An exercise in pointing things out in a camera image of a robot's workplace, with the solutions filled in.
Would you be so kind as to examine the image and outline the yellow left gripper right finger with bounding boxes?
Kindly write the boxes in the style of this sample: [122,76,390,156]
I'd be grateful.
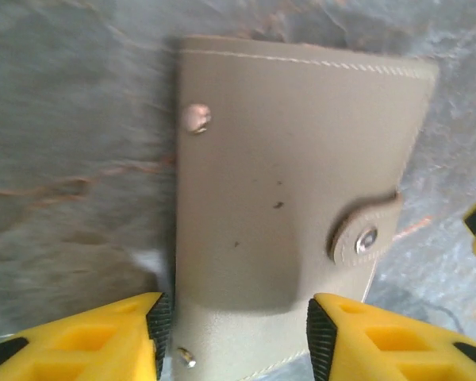
[307,292,476,381]

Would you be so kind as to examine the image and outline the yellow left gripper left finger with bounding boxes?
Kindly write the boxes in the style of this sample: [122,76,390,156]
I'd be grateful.
[0,291,174,381]

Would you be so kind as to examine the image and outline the beige leather card holder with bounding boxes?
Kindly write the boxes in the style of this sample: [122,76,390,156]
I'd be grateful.
[170,34,440,381]

